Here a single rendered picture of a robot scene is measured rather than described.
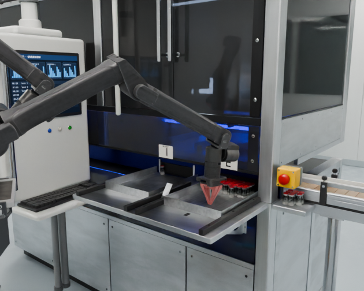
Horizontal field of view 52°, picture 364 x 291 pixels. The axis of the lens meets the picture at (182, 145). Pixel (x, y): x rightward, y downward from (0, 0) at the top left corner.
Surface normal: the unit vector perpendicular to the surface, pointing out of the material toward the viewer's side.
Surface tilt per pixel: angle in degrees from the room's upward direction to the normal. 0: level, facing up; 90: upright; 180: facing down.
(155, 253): 90
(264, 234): 90
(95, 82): 101
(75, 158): 90
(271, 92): 90
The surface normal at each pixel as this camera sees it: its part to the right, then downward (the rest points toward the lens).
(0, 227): 0.39, 0.18
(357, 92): -0.62, 0.15
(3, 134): 0.54, 0.39
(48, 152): 0.83, 0.11
